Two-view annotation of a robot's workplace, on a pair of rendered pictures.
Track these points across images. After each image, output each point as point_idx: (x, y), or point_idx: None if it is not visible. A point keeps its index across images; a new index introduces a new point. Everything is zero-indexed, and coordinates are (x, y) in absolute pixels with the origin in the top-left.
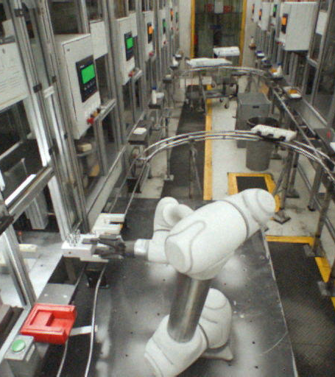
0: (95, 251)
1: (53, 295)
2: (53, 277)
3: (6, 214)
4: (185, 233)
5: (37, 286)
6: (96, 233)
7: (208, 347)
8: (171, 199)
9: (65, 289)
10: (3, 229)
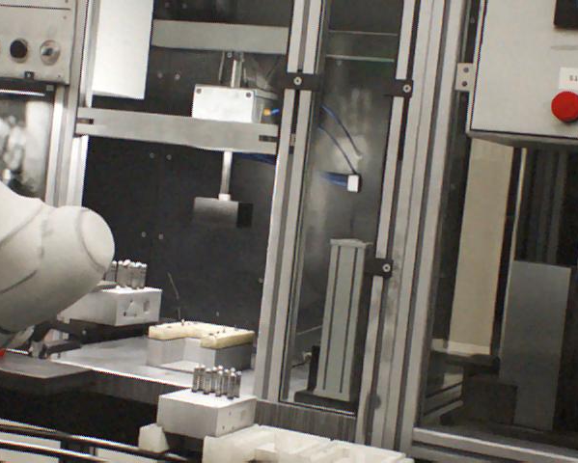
0: (83, 320)
1: (40, 366)
2: (124, 391)
3: (69, 101)
4: None
5: (94, 364)
6: (240, 400)
7: None
8: (65, 207)
9: (47, 371)
10: (3, 84)
